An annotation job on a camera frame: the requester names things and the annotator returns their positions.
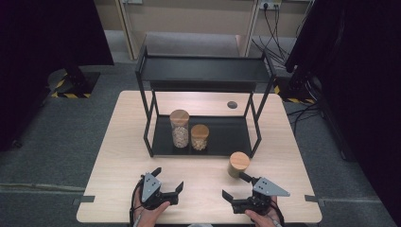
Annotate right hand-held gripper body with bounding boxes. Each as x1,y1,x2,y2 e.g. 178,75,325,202
231,177,291,215

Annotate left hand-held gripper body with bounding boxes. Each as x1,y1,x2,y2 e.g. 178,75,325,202
140,172,181,211

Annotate glass jar wooden lid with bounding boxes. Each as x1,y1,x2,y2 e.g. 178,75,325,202
227,151,252,179

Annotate tall glass jar small seeds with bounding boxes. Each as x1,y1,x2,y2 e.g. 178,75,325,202
169,109,191,149

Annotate black metal shelf rack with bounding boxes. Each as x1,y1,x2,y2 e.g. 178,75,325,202
134,44,278,159

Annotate short glass jar lotus seeds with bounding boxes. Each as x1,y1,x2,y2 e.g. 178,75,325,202
190,123,210,151

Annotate person's right hand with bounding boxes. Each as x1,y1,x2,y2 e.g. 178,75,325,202
245,196,280,227

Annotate person's left hand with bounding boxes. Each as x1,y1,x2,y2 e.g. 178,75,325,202
132,188,171,227

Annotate black stand with striped base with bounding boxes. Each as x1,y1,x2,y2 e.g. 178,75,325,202
46,66,102,99
273,62,318,105

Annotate black curtain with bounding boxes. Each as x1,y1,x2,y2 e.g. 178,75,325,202
0,0,115,151
284,0,401,227

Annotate beige background desk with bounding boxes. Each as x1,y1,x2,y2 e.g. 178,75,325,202
114,0,263,61

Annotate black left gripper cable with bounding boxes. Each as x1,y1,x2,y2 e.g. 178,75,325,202
128,179,144,227

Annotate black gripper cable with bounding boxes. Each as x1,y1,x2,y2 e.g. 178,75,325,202
128,179,144,227
270,200,287,227

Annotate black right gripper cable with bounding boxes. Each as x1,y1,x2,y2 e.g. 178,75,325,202
270,200,287,227

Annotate bundle of black floor cables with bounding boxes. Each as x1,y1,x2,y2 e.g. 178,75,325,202
251,34,323,133

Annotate black power cable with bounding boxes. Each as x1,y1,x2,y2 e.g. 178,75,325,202
274,4,288,60
262,4,282,60

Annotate thin grey cable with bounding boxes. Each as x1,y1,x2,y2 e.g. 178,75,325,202
295,0,316,37

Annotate white wall socket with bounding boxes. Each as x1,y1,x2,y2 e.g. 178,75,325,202
259,0,283,10

